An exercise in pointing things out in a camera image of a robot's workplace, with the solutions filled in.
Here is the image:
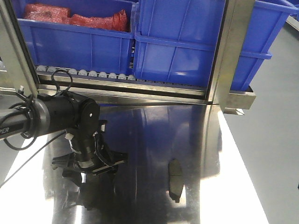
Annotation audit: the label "steel roller conveyor rack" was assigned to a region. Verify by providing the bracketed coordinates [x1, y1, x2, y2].
[0, 0, 256, 115]

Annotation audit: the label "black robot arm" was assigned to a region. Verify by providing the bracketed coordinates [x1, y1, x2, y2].
[0, 91, 128, 186]

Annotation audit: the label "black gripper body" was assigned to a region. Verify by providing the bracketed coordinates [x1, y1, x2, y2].
[51, 120, 128, 175]

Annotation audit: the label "red bubble wrap bags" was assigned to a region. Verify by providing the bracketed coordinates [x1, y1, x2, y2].
[24, 3, 128, 32]

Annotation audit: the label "right blue plastic crate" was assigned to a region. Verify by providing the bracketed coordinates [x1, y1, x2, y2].
[133, 0, 299, 91]

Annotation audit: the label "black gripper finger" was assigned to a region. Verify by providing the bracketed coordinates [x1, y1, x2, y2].
[62, 170, 84, 188]

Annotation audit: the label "blue plastic crate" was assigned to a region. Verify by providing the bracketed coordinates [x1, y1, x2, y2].
[133, 0, 299, 91]
[11, 0, 137, 74]

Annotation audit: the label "left blue plastic crate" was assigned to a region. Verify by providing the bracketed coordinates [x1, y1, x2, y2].
[11, 0, 137, 74]

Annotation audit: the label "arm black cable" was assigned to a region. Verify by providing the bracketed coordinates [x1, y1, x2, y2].
[0, 69, 73, 189]

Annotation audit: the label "centre right brake pad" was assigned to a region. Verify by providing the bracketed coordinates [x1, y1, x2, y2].
[168, 159, 184, 203]

